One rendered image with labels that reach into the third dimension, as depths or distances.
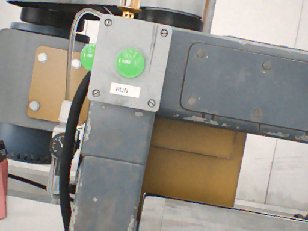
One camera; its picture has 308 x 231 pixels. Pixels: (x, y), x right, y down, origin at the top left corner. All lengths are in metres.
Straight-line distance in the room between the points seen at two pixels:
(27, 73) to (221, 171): 0.37
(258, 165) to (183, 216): 5.19
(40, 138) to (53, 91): 0.10
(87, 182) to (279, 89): 0.24
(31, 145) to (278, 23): 5.05
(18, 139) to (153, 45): 0.54
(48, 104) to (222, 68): 0.45
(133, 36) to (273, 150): 5.45
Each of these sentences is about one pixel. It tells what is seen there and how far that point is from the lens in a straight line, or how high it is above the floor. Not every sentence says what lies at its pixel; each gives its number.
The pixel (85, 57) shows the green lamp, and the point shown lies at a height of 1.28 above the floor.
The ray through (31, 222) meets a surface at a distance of 0.87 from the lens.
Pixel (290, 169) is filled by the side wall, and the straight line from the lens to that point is 6.11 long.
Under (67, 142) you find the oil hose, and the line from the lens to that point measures 0.70.
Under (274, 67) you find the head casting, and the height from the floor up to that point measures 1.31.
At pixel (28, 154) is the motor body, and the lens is 1.12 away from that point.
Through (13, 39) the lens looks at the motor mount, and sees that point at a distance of 1.08.
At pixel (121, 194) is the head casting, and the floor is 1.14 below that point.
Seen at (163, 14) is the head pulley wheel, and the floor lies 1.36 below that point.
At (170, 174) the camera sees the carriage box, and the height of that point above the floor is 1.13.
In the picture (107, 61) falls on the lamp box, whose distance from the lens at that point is 0.63.
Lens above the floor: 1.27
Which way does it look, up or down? 3 degrees down
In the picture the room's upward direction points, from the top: 10 degrees clockwise
